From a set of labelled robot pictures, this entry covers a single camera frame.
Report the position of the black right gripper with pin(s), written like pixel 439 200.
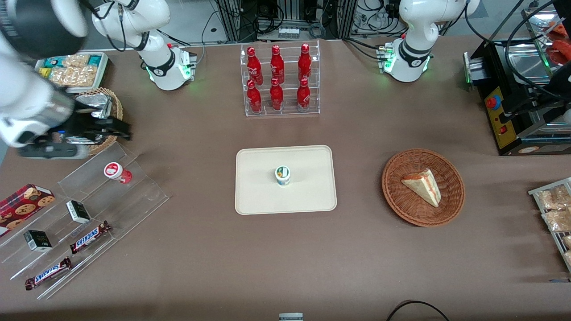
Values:
pixel 84 123

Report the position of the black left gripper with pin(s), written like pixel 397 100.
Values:
pixel 563 83

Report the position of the green gum container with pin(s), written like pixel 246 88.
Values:
pixel 283 176

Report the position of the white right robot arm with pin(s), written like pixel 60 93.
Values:
pixel 171 73

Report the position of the cream plastic tray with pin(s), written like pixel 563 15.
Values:
pixel 258 187

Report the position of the small wicker basket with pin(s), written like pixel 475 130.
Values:
pixel 117 109

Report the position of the silver foil bag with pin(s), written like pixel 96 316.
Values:
pixel 96 104

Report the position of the orange red food piece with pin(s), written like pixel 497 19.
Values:
pixel 560 47

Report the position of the red white yogurt cup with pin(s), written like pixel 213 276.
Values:
pixel 117 173

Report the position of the white plastic snack box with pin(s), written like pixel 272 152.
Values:
pixel 100 76

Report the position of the clear bag of cookies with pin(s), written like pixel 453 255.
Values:
pixel 71 73

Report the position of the teal snack packet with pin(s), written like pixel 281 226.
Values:
pixel 53 62
pixel 94 60

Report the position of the clear acrylic stepped display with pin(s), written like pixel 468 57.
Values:
pixel 134 200

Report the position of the small black box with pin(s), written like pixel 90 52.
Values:
pixel 38 240
pixel 78 211

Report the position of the yellow snack packet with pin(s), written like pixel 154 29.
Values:
pixel 43 71

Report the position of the brown Snickers bar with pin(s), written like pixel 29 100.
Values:
pixel 48 274
pixel 89 237

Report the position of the clear bag of crackers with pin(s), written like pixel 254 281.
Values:
pixel 557 220
pixel 568 257
pixel 553 199
pixel 567 241

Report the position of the red cookie box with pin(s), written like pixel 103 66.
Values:
pixel 22 205

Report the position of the red cola bottle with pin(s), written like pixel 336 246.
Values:
pixel 276 96
pixel 304 96
pixel 277 64
pixel 254 98
pixel 304 62
pixel 254 66

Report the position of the triangular wrapped sandwich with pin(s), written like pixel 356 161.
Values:
pixel 424 185

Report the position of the clear acrylic bottle rack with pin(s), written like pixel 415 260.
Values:
pixel 287 112

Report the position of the white power strip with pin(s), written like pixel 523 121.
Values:
pixel 289 32

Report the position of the blue flat strip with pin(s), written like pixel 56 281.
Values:
pixel 560 281

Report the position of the round brown wicker basket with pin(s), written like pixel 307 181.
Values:
pixel 401 200

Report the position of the small grey white device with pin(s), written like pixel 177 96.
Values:
pixel 291 317

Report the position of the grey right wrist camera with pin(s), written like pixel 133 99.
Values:
pixel 51 151

